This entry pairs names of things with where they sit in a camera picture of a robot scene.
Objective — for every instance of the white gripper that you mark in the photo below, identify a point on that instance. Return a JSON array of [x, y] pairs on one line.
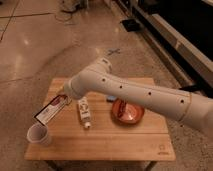
[[67, 90]]

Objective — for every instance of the black red boxed eraser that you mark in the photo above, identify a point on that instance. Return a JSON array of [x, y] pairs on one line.
[[52, 108]]

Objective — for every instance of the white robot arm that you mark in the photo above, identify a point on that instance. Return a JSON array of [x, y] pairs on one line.
[[191, 109]]

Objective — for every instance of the white ceramic cup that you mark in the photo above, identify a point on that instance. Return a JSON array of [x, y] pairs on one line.
[[39, 134]]

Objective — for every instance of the white tube bottle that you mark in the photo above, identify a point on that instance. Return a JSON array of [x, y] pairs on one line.
[[84, 112]]

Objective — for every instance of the blue sponge block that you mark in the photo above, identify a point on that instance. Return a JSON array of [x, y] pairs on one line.
[[110, 98]]

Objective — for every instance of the wooden folding table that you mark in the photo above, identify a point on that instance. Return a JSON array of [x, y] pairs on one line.
[[106, 139]]

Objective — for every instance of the orange bowl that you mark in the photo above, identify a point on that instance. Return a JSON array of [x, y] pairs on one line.
[[127, 113]]

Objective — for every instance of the black floor plate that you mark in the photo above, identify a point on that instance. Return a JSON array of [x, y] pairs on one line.
[[130, 25]]

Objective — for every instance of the white base with cables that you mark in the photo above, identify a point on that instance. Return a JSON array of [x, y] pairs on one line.
[[70, 6]]

